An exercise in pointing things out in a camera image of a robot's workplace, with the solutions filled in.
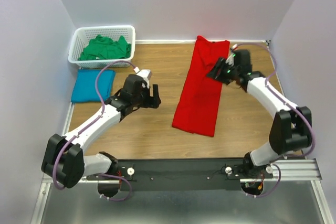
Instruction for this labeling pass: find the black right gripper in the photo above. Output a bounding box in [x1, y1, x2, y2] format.
[206, 56, 240, 86]

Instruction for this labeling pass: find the red t shirt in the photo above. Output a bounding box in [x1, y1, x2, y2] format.
[172, 36, 230, 137]

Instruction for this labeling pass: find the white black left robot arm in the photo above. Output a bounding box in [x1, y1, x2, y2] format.
[41, 69, 161, 189]

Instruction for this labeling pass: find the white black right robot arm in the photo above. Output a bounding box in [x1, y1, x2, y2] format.
[207, 49, 316, 178]

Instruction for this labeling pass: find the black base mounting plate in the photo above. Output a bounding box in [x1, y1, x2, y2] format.
[98, 157, 273, 197]

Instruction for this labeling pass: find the blue folded t shirt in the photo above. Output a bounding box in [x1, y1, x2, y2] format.
[71, 69, 116, 103]

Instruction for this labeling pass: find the green crumpled t shirt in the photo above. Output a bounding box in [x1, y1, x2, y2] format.
[78, 35, 131, 61]

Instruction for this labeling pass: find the white plastic laundry basket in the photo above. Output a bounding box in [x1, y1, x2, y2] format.
[68, 25, 135, 68]

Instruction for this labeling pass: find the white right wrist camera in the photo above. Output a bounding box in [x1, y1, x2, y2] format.
[226, 49, 236, 66]

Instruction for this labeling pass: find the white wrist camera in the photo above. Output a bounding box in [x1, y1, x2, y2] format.
[226, 49, 236, 66]
[137, 69, 152, 89]

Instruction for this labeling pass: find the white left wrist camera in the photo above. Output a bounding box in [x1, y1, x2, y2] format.
[137, 69, 152, 89]

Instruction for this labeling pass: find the white table edge rail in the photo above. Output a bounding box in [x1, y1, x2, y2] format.
[135, 39, 270, 45]

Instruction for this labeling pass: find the aluminium frame rail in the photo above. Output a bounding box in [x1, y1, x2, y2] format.
[41, 158, 322, 183]

